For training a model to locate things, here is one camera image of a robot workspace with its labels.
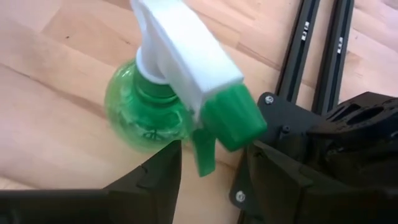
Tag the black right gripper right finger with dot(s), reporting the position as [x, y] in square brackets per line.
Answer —
[295, 199]

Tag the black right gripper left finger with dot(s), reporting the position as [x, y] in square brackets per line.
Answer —
[93, 205]

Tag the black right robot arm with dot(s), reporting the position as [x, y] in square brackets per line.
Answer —
[360, 130]

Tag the green spray bottle white trigger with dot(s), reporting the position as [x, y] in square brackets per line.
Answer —
[186, 62]

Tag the black aluminium table frame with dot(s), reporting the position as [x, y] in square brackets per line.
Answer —
[298, 46]

